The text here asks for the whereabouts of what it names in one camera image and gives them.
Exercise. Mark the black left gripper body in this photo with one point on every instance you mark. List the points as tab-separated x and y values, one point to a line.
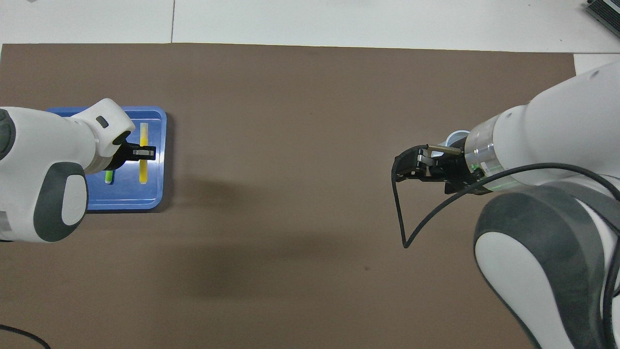
121	152

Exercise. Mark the clear plastic cup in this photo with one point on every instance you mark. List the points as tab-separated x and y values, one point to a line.
455	137

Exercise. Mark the brown table mat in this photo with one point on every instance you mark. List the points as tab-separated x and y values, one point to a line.
310	242

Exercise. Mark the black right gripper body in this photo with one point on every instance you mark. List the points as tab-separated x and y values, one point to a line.
457	169

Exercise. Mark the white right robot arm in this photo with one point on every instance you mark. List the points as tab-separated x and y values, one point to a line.
557	145

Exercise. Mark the grey ribbed device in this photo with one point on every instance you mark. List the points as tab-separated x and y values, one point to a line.
608	12

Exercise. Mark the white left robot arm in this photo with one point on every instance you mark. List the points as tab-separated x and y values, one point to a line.
38	150

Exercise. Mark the yellow pen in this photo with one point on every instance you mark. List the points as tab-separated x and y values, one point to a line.
143	172

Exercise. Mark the blue plastic tray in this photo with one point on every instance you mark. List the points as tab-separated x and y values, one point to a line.
155	194

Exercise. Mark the green pen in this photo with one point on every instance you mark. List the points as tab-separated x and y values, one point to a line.
109	177

